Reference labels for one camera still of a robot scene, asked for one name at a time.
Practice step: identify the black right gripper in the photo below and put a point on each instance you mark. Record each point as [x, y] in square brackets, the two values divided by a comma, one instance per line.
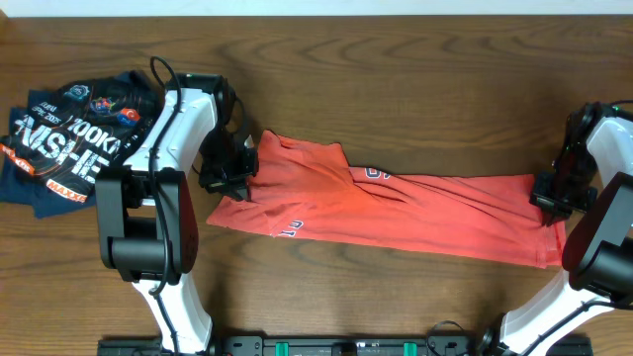
[541, 197]

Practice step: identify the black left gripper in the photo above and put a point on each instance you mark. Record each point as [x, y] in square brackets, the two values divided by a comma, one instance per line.
[239, 185]

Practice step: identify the orange red t-shirt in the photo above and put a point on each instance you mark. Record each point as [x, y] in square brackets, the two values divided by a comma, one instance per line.
[308, 190]

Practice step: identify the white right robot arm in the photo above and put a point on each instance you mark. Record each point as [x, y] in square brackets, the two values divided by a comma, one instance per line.
[596, 273]

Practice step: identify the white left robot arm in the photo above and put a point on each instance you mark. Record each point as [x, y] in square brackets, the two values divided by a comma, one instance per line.
[147, 226]

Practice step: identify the black printed folded shirt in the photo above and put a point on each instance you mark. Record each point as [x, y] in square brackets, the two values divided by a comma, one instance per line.
[69, 133]

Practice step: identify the dark blue folded shirt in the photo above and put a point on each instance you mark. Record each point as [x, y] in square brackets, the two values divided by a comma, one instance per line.
[29, 198]

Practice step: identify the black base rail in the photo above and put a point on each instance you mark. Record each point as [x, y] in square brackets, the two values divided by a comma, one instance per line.
[451, 343]

